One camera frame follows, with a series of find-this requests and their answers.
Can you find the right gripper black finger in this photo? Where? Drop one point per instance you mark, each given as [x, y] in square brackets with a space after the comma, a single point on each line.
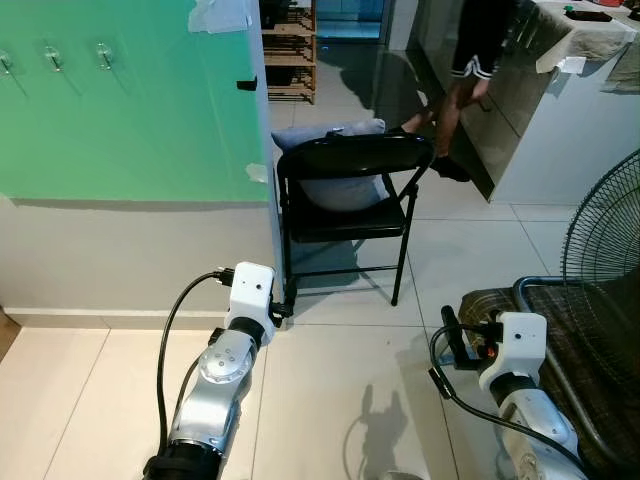
[450, 325]

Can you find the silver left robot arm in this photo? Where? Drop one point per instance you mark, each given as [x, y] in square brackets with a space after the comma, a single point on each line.
[220, 370]

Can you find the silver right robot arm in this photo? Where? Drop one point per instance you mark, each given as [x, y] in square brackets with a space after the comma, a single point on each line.
[535, 420]

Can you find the grey blue pillow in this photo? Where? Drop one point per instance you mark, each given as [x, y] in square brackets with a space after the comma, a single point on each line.
[340, 190]

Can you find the white tape piece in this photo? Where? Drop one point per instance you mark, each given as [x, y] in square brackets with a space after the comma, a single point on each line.
[220, 14]
[257, 173]

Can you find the black folding chair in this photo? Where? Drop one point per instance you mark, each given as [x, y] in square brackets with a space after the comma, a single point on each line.
[350, 155]

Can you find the black standing fan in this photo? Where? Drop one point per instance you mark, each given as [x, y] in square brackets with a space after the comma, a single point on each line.
[625, 250]

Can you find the white counter with dark panel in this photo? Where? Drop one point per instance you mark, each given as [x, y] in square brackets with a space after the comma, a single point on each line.
[570, 140]

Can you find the black tape strip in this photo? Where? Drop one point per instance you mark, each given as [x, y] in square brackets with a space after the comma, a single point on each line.
[247, 84]

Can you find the wooden slatted shelf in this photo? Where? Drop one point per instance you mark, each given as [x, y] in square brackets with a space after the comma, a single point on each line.
[290, 50]

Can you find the person in black shorts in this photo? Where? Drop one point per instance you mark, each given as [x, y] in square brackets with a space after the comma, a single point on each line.
[485, 40]

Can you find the beige cloth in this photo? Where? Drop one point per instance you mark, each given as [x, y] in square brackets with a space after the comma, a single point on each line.
[590, 40]

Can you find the black tray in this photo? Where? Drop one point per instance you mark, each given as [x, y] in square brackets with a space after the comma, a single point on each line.
[590, 15]

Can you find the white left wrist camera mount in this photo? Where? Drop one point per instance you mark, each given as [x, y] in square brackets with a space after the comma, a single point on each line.
[250, 290]

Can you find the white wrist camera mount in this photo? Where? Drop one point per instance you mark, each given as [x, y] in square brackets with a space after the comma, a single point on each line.
[250, 290]
[520, 340]

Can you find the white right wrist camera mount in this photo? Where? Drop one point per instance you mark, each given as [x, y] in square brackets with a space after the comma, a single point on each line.
[520, 340]

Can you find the green wall sheet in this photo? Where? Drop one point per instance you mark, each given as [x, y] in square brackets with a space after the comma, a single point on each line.
[130, 120]

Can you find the clear adhesive wall hook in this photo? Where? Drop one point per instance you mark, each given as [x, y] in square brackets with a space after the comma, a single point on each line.
[104, 55]
[5, 62]
[52, 58]

